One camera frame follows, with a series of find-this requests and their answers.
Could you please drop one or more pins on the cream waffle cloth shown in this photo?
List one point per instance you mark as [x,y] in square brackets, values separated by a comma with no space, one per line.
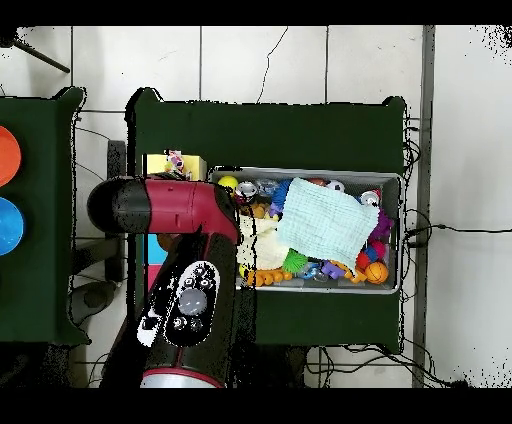
[266,244]

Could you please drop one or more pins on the small polka dot paper ball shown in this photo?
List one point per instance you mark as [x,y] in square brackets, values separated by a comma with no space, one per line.
[175,162]

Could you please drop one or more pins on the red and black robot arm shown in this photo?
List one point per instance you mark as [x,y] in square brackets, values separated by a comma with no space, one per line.
[176,206]

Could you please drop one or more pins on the wooden box three round holes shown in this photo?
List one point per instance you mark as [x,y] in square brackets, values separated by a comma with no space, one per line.
[196,164]

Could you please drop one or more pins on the yellow ball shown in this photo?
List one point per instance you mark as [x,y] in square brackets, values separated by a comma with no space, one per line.
[228,182]

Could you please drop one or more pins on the orange rubber toy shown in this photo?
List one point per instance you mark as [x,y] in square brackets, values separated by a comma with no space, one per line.
[268,276]

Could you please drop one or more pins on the mint waffle cloth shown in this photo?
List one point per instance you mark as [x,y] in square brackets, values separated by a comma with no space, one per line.
[328,222]

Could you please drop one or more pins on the dark green table cloth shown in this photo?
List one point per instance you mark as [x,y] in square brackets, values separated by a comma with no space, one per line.
[264,136]
[36,280]

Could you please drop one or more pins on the small soccer ball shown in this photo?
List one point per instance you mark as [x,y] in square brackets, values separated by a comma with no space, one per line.
[335,186]

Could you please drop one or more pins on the red and silver can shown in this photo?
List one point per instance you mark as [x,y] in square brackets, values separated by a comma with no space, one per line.
[370,198]

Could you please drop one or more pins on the purple spiky toy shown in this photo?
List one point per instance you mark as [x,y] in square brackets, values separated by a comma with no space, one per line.
[384,226]

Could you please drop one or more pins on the orange toy basketball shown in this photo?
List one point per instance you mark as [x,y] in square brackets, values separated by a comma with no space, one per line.
[376,272]

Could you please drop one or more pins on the black upright panel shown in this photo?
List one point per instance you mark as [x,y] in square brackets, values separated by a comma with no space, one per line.
[116,160]

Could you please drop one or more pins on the grey floor foot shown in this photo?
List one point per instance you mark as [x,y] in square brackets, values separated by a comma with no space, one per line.
[94,298]

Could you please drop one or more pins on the blue round bowl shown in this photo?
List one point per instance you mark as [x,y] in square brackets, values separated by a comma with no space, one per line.
[8,226]

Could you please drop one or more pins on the orange round bowl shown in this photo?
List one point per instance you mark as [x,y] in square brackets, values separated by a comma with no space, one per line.
[8,156]

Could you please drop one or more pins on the dark tripod leg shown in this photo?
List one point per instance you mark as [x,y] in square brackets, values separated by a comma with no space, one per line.
[40,58]

